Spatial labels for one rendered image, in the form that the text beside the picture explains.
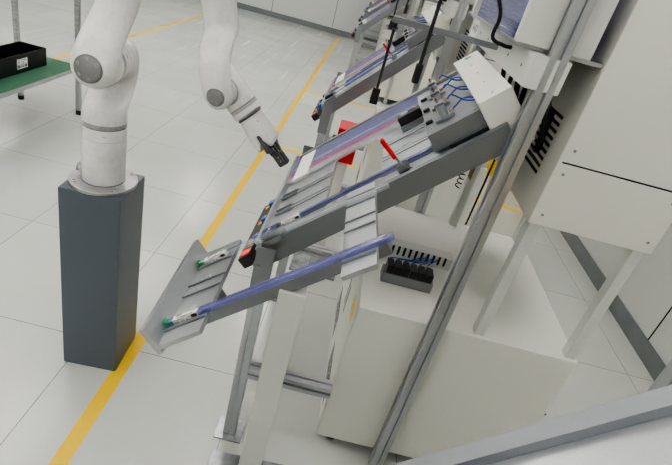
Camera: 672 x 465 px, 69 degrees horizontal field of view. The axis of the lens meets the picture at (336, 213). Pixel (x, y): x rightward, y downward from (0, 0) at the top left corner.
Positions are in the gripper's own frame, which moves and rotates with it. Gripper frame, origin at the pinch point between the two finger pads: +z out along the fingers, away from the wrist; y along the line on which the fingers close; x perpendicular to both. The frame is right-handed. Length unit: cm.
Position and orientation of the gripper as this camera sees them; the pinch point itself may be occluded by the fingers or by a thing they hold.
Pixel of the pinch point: (281, 158)
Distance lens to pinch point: 143.2
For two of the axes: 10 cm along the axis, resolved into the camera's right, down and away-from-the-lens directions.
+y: -1.0, 4.6, -8.8
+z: 5.4, 7.7, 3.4
